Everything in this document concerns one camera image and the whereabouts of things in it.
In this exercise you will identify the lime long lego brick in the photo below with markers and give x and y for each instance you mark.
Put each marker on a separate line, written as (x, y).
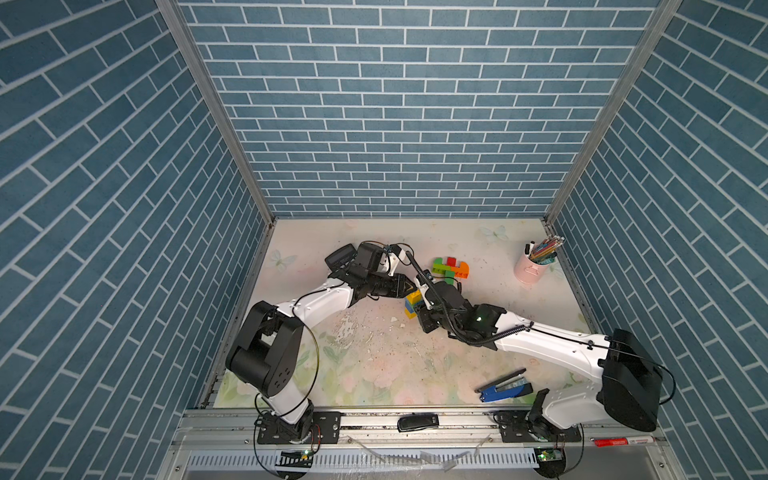
(442, 269)

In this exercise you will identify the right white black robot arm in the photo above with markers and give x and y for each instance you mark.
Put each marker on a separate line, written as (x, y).
(619, 382)

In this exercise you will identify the black usb dongle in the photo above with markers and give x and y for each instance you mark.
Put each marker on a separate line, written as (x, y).
(417, 422)

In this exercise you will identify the red marker pen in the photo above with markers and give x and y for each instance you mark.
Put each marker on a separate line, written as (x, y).
(623, 441)

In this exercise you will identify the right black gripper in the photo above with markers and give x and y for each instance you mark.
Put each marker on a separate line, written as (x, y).
(422, 315)

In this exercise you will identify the coloured pencils bundle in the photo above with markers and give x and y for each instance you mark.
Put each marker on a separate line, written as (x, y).
(545, 251)

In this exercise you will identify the pink pencil cup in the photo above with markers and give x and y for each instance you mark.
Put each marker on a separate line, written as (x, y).
(527, 272)

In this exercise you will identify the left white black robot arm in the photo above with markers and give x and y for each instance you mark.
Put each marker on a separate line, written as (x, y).
(265, 351)

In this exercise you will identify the orange long lego brick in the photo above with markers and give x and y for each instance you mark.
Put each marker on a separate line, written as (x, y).
(461, 273)

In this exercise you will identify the black desk calculator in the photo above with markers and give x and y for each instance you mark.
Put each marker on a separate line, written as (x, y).
(341, 257)

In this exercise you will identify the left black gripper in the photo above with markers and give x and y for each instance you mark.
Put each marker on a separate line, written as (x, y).
(396, 288)

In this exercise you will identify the blue black stapler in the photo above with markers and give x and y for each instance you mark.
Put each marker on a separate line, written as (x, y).
(512, 385)

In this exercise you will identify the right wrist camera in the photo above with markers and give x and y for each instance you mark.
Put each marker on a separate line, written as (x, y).
(425, 283)

